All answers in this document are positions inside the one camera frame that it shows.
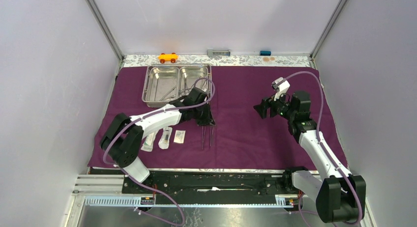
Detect purple cloth wrap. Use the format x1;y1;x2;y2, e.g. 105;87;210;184
87;65;349;171

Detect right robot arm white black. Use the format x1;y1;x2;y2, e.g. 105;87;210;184
253;91;366;225

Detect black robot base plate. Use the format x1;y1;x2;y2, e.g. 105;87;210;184
121;171;301;203

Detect slotted grey cable duct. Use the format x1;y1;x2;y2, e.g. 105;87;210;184
84;195;294;208

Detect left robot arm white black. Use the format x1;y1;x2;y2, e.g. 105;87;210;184
99;87;213;193

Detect blue plastic block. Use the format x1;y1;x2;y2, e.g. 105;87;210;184
259;50;271;56

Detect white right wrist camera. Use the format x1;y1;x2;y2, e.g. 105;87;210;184
271;77;290;101

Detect steel scalpel handle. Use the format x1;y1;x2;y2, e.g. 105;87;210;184
201;126;206;150

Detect steel surgical forceps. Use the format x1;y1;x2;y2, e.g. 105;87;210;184
179;77;198;96

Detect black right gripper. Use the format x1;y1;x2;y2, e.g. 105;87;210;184
253;89;296;120

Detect perforated steel instrument tray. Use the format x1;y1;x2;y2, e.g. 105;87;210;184
142;63;212;108

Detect long white sterile packet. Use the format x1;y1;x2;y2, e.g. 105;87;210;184
141;132;156;152

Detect small white sterile packet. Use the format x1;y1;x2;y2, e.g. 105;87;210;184
173;130;186;144

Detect orange toy car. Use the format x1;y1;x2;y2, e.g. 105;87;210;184
158;53;179;64

